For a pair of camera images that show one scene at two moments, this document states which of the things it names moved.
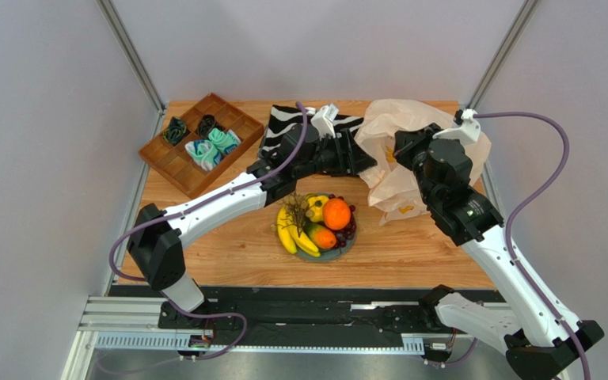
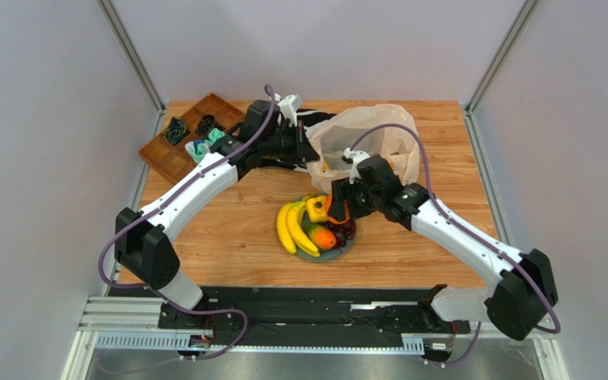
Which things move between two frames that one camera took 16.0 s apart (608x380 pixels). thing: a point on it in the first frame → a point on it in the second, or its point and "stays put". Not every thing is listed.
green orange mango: (322, 237) stays put
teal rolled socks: (208, 153) stays put
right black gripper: (404, 146) → (340, 199)
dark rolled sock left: (175, 131) stays put
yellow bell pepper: (316, 204) stays put
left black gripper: (352, 162) → (303, 150)
